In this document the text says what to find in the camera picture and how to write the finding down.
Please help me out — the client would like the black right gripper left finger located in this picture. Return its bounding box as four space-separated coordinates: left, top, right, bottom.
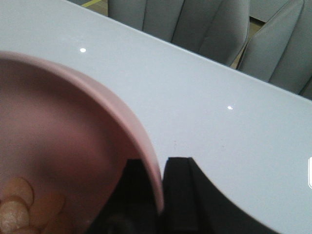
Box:
85 159 162 234

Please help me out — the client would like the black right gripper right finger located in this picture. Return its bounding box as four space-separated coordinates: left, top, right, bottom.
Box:
163 157 274 234

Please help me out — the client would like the pink plastic bowl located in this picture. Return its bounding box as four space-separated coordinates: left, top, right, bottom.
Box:
0 51 164 234

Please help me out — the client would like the orange ham slices pile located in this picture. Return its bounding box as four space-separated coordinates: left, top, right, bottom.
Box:
0 177 66 234

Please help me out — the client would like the right beige upholstered chair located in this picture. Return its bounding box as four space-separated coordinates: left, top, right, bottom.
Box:
237 0 312 99

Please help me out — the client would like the beige upholstered chair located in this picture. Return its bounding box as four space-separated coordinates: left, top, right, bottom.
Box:
108 0 250 66
237 0 312 99

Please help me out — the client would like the left beige upholstered chair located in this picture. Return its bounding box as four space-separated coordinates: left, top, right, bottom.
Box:
108 0 250 66

